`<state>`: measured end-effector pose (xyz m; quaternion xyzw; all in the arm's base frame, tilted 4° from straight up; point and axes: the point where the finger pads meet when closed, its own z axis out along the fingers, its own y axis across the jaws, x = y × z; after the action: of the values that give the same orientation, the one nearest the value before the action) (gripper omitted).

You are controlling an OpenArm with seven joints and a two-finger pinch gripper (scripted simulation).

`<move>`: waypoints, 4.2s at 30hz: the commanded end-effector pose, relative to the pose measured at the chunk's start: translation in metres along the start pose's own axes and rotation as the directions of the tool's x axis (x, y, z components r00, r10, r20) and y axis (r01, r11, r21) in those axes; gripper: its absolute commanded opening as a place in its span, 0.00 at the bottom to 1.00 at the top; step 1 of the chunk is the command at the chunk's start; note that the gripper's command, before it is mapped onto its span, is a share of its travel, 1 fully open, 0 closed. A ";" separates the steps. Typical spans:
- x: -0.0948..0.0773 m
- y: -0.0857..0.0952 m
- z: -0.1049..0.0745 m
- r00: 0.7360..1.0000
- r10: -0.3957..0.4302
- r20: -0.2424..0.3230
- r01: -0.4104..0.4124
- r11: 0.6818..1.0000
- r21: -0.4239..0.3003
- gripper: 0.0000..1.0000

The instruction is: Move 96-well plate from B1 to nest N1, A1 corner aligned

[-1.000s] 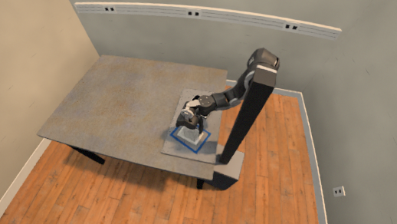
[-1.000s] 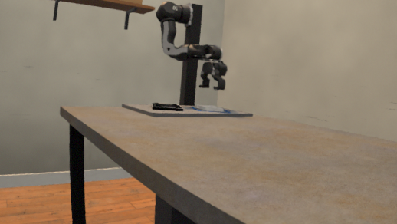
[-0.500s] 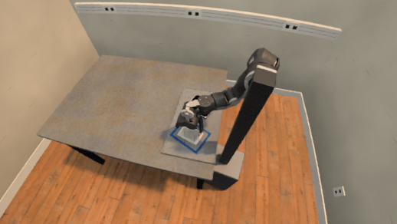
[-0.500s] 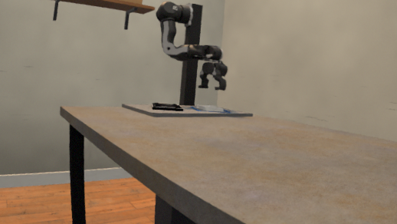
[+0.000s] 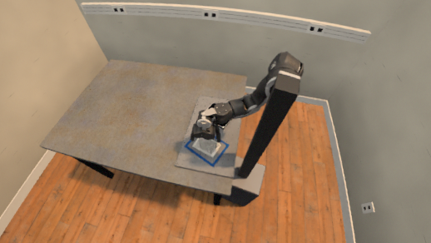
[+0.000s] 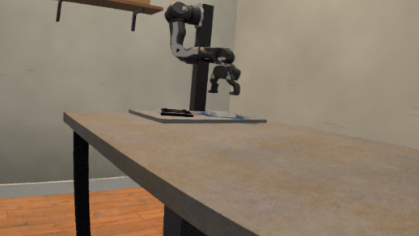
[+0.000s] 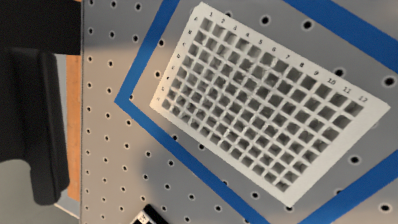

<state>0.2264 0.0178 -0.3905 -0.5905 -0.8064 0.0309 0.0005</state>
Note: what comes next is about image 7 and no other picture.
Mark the black rectangular panel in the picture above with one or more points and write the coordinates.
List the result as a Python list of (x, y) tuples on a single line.
[(148, 216)]

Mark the blue tape rectangle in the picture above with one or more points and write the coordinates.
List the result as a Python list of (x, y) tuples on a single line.
[(330, 15)]

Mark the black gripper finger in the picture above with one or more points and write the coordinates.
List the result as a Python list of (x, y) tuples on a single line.
[(31, 120)]

